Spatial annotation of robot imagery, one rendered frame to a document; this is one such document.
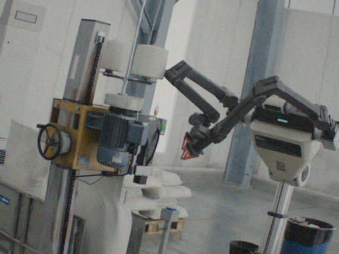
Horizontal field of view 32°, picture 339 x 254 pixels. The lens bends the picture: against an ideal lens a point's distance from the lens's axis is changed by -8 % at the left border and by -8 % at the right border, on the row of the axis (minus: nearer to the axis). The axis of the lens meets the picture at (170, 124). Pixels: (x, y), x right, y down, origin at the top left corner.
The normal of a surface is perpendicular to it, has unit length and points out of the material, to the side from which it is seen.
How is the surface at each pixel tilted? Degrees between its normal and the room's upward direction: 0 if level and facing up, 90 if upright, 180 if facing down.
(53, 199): 90
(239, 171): 90
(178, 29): 90
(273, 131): 40
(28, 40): 90
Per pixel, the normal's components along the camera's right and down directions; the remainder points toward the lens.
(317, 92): -0.59, -0.08
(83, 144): 0.78, 0.20
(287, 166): -0.59, 0.56
